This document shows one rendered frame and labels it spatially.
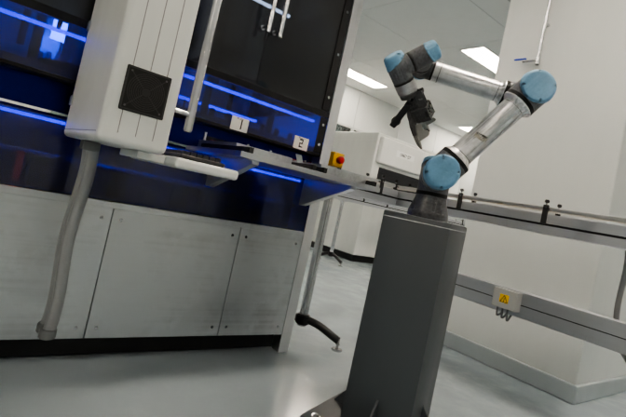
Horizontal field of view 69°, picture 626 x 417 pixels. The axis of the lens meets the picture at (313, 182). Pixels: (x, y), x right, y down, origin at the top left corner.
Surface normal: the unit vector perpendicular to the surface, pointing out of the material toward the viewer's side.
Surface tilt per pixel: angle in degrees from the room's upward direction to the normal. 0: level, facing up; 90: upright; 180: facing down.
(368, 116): 90
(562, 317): 90
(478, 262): 90
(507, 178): 90
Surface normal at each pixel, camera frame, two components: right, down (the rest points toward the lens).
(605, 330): -0.76, -0.19
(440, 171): -0.25, 0.02
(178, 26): 0.60, 0.10
